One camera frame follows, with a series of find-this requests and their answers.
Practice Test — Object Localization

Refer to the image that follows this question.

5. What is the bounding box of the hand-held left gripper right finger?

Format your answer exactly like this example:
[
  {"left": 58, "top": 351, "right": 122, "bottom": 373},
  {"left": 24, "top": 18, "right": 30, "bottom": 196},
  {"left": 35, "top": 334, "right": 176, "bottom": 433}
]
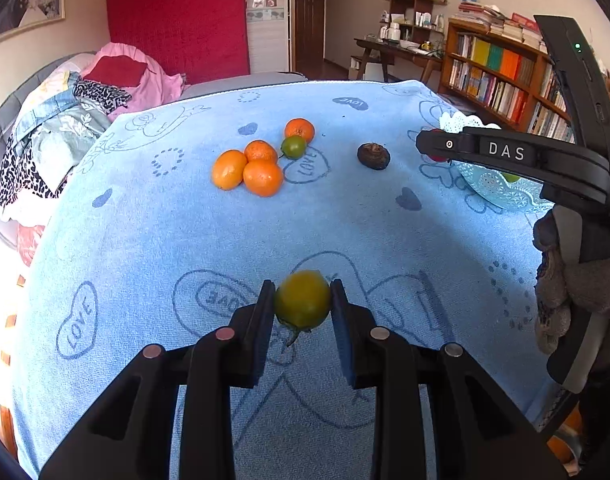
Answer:
[{"left": 329, "top": 279, "right": 568, "bottom": 480}]

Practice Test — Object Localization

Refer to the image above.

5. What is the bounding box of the yellow-green tomato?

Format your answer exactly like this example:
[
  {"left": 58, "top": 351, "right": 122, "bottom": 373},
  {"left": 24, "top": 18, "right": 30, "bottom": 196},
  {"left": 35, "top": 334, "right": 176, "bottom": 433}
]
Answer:
[{"left": 274, "top": 269, "right": 332, "bottom": 347}]

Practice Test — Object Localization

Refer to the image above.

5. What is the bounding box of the person's right hand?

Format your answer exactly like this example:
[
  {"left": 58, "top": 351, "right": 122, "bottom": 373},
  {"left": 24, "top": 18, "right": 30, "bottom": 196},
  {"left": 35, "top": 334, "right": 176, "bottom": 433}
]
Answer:
[{"left": 533, "top": 209, "right": 610, "bottom": 356}]

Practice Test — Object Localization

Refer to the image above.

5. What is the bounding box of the wooden bookshelf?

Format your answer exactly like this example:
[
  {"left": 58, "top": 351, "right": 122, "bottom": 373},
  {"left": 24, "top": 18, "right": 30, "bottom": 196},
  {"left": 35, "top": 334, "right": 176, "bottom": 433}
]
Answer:
[{"left": 442, "top": 16, "right": 610, "bottom": 147}]

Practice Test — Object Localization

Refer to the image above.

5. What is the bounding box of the wooden desk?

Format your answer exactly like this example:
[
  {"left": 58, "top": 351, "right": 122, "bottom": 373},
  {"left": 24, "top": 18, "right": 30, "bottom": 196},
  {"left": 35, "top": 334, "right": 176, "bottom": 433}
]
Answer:
[{"left": 354, "top": 36, "right": 444, "bottom": 84}]

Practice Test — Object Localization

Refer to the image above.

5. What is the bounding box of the oblong orange tangerine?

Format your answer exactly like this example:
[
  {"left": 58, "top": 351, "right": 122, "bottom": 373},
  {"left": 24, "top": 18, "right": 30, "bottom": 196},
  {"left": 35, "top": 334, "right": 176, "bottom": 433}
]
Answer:
[{"left": 212, "top": 149, "right": 249, "bottom": 191}]

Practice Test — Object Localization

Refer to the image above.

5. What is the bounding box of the grey bed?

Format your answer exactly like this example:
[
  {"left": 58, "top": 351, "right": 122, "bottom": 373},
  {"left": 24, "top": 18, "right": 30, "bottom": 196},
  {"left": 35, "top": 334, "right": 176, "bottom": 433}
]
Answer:
[{"left": 0, "top": 51, "right": 310, "bottom": 281}]

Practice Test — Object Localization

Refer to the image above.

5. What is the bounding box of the red tomato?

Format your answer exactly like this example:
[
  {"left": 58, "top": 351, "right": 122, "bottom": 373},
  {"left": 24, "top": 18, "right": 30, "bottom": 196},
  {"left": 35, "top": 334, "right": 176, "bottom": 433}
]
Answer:
[{"left": 427, "top": 127, "right": 450, "bottom": 163}]

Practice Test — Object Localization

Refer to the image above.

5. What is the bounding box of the red cloth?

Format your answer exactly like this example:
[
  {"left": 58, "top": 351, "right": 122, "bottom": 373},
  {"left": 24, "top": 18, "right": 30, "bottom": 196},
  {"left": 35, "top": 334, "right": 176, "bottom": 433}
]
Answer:
[{"left": 85, "top": 55, "right": 148, "bottom": 87}]

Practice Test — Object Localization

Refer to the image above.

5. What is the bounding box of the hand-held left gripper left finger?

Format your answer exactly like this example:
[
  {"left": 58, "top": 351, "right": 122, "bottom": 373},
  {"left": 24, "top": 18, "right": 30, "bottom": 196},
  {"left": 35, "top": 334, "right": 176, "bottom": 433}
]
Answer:
[{"left": 39, "top": 279, "right": 276, "bottom": 480}]

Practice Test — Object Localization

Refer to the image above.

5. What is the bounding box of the green tangerine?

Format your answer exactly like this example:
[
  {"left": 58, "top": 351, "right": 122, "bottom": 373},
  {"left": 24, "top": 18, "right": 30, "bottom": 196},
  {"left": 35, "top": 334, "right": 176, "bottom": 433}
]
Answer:
[{"left": 280, "top": 135, "right": 308, "bottom": 160}]

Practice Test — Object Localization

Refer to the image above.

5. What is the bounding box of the white wardrobe panel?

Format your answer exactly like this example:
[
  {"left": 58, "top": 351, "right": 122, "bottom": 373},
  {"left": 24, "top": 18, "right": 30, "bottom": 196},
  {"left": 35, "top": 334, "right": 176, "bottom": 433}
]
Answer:
[{"left": 245, "top": 0, "right": 292, "bottom": 74}]

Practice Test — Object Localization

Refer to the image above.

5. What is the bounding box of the wooden desk organizer shelf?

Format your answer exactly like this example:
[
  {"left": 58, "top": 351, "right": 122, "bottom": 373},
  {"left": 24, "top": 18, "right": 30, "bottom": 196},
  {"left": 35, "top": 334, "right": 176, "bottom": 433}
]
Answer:
[{"left": 382, "top": 0, "right": 448, "bottom": 44}]

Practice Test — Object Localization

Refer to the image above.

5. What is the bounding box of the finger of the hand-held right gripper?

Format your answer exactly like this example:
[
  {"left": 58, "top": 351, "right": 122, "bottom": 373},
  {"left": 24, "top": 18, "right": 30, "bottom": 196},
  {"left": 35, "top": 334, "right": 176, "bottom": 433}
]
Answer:
[{"left": 415, "top": 126, "right": 550, "bottom": 187}]

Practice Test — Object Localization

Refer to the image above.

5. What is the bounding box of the blue printed towel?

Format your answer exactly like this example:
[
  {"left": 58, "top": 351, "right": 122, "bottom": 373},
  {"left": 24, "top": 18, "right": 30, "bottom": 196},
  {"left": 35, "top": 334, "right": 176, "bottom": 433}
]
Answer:
[{"left": 10, "top": 79, "right": 580, "bottom": 480}]

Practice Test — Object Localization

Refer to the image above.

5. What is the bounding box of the light blue lattice basket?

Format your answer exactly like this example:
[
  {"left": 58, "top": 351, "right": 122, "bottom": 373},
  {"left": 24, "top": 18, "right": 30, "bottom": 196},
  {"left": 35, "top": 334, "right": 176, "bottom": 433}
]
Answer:
[{"left": 439, "top": 111, "right": 556, "bottom": 216}]

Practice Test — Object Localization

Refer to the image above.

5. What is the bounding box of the floral blue quilt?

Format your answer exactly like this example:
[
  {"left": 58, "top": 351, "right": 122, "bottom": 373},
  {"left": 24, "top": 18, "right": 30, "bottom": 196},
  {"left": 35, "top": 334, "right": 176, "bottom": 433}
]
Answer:
[{"left": 12, "top": 71, "right": 113, "bottom": 171}]

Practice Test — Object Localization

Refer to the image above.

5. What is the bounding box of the stack of books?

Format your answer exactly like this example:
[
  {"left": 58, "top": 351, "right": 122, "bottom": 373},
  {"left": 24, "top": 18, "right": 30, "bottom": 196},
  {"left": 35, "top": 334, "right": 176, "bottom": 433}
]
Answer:
[{"left": 457, "top": 0, "right": 552, "bottom": 52}]

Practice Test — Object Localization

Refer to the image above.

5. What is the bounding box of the framed wedding photo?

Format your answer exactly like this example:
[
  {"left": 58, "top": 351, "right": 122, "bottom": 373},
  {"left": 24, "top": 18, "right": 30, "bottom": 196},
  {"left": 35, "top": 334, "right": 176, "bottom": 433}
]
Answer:
[{"left": 0, "top": 0, "right": 66, "bottom": 49}]

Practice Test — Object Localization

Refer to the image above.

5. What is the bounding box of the pile of clothes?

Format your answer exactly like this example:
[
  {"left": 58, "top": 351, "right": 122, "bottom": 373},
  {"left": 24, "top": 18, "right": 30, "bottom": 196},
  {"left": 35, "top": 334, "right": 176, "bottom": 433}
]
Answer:
[{"left": 0, "top": 79, "right": 132, "bottom": 213}]

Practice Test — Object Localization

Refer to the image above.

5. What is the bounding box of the red upright mattress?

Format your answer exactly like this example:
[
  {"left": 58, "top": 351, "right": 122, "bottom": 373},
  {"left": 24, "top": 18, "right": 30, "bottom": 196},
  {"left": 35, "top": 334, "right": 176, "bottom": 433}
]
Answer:
[{"left": 106, "top": 0, "right": 250, "bottom": 86}]

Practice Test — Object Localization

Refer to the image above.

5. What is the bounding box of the brown wooden door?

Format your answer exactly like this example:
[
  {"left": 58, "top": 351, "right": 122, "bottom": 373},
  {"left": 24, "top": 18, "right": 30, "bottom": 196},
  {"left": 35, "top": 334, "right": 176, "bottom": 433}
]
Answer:
[{"left": 294, "top": 0, "right": 326, "bottom": 69}]

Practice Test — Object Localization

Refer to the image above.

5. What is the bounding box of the dark brown wrinkled fruit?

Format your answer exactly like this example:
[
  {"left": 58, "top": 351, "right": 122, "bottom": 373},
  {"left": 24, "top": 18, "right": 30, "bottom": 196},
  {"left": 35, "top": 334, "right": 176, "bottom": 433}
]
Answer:
[{"left": 357, "top": 142, "right": 391, "bottom": 171}]

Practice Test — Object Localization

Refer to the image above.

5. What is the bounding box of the pink blanket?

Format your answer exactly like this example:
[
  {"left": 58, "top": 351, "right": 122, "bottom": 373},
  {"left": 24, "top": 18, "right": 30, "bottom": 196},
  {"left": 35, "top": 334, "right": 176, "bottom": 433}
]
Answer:
[{"left": 80, "top": 42, "right": 188, "bottom": 126}]

